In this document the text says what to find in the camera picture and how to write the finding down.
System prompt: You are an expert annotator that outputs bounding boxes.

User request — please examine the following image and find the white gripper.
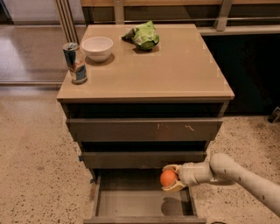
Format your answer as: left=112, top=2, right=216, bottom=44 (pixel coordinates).
left=162, top=162, right=211, bottom=193

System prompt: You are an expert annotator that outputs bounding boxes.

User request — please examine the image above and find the orange fruit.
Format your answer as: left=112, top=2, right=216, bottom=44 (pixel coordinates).
left=160, top=170, right=178, bottom=187

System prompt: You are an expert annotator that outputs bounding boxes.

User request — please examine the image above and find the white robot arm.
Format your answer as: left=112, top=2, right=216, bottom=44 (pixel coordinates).
left=160, top=153, right=280, bottom=216

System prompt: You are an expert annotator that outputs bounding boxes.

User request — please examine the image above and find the middle grey drawer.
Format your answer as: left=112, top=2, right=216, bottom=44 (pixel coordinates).
left=80, top=151, right=207, bottom=169

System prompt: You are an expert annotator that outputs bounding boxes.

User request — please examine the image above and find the open bottom grey drawer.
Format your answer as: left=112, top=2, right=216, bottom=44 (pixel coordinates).
left=83, top=169, right=207, bottom=224

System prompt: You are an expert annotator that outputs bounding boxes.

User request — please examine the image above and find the grey drawer cabinet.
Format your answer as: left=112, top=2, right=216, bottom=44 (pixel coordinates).
left=56, top=24, right=235, bottom=224

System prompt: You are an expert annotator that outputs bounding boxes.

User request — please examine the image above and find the top grey drawer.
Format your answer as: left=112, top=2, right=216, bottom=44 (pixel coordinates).
left=66, top=118, right=223, bottom=142

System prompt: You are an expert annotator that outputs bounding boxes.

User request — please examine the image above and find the dark object on floor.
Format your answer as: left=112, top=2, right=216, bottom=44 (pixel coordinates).
left=268, top=106, right=280, bottom=123

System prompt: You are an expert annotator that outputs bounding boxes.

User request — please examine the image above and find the green crumpled chip bag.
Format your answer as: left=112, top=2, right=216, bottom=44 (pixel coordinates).
left=122, top=21, right=159, bottom=51

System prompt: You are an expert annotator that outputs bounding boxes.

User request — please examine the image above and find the white ceramic bowl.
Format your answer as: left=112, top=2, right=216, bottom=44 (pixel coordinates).
left=81, top=37, right=114, bottom=62

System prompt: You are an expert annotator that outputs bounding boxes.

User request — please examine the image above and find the blue silver drink can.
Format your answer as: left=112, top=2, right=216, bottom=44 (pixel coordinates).
left=63, top=42, right=88, bottom=85

